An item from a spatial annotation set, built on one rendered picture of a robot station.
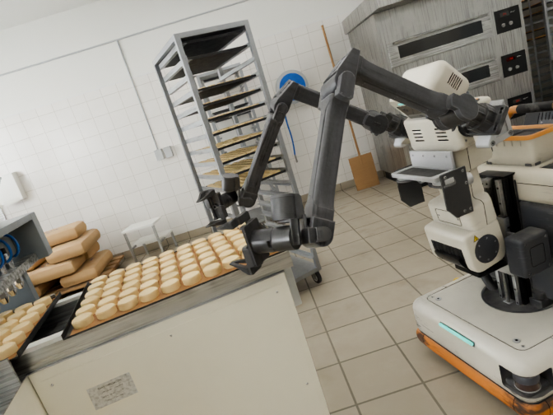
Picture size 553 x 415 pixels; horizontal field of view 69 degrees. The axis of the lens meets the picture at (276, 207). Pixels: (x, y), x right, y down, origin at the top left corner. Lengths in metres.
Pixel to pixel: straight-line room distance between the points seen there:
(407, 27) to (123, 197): 3.82
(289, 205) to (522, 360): 1.01
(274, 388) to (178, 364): 0.29
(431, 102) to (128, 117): 4.47
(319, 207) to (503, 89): 4.18
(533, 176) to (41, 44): 5.17
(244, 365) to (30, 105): 4.89
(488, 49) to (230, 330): 4.24
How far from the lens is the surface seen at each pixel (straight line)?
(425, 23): 4.62
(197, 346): 1.16
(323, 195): 0.93
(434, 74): 1.41
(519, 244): 1.56
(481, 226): 1.55
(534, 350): 1.64
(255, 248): 0.92
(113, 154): 5.39
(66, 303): 1.45
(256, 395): 1.27
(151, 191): 5.34
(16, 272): 1.43
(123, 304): 1.11
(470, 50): 4.80
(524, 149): 1.68
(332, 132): 0.98
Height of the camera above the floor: 1.27
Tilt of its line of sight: 13 degrees down
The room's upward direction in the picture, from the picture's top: 17 degrees counter-clockwise
